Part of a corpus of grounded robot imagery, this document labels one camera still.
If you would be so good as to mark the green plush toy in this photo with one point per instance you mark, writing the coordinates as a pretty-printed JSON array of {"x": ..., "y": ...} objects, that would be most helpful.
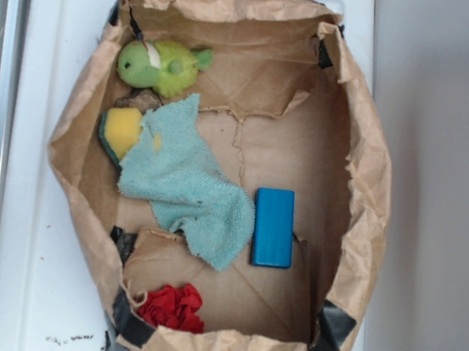
[{"x": 169, "y": 68}]

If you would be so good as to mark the light blue cloth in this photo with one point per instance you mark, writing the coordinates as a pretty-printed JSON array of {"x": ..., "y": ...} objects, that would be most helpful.
[{"x": 172, "y": 167}]

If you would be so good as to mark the brown lump object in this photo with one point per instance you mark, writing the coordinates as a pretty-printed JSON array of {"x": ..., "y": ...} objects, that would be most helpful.
[{"x": 141, "y": 99}]

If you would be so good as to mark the yellow green sponge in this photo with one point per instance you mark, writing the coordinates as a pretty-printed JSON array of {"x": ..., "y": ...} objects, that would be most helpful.
[{"x": 119, "y": 130}]

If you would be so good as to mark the brown paper bag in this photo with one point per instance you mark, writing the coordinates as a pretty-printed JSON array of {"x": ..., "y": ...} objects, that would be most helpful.
[{"x": 286, "y": 105}]

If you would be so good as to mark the red crumpled paper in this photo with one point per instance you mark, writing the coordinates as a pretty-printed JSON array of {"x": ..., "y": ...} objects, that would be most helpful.
[{"x": 175, "y": 308}]

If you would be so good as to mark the blue wooden block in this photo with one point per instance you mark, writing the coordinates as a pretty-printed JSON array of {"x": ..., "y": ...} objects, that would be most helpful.
[{"x": 272, "y": 240}]

